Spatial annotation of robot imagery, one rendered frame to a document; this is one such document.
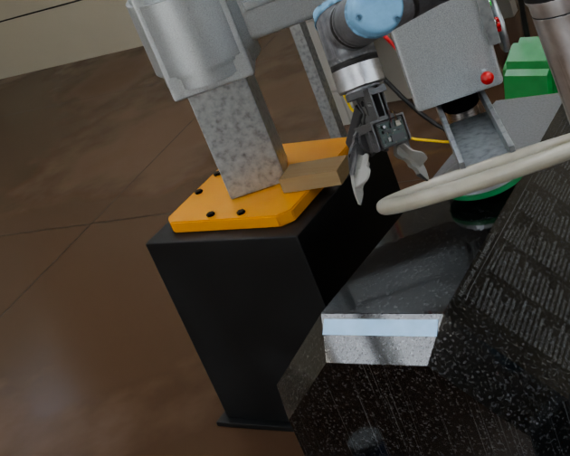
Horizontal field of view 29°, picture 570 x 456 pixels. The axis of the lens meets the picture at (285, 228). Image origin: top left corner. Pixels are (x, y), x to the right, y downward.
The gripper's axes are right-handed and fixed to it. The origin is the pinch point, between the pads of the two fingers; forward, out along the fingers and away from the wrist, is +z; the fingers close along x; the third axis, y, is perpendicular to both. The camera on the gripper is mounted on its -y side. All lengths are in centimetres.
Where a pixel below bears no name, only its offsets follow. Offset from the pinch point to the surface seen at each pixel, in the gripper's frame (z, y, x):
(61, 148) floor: -78, -548, 63
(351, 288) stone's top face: 21, -61, 13
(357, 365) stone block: 37, -49, 3
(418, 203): 2.7, 8.2, 0.0
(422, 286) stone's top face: 25, -45, 23
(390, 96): -34, -339, 196
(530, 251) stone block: 27, -45, 55
